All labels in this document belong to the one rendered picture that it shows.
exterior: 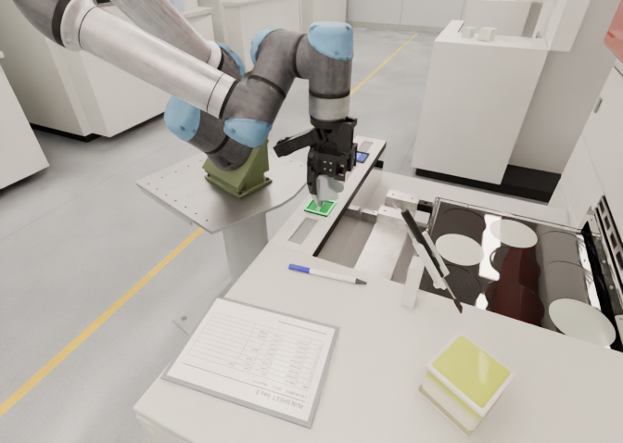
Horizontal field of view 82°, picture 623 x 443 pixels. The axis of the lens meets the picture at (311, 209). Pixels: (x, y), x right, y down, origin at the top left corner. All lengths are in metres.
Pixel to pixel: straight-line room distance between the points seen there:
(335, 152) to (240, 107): 0.19
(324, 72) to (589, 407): 0.59
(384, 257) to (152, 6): 0.70
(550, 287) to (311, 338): 0.49
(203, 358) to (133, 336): 1.36
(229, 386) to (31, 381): 1.51
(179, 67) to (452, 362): 0.59
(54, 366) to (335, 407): 1.60
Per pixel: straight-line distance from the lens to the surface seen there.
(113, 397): 1.78
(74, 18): 0.73
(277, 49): 0.68
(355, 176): 0.92
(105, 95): 3.62
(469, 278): 0.79
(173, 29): 0.91
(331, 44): 0.62
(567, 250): 0.96
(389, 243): 0.85
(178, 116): 1.00
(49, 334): 2.11
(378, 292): 0.63
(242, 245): 1.26
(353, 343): 0.56
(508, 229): 0.96
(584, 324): 0.81
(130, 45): 0.70
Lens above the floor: 1.43
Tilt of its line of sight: 36 degrees down
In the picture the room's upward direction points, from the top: straight up
